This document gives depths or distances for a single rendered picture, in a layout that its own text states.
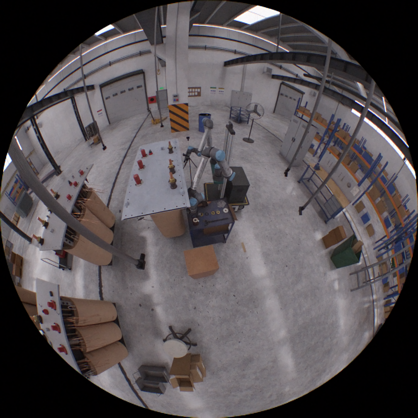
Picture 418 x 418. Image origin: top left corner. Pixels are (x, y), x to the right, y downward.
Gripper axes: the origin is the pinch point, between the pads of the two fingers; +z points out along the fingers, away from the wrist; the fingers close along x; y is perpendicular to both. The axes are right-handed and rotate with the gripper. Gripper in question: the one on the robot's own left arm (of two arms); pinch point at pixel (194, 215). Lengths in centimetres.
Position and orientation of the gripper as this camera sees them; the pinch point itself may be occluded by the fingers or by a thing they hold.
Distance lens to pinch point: 177.1
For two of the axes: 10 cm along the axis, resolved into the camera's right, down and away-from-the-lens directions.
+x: 9.7, 2.1, -0.9
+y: -2.2, 8.0, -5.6
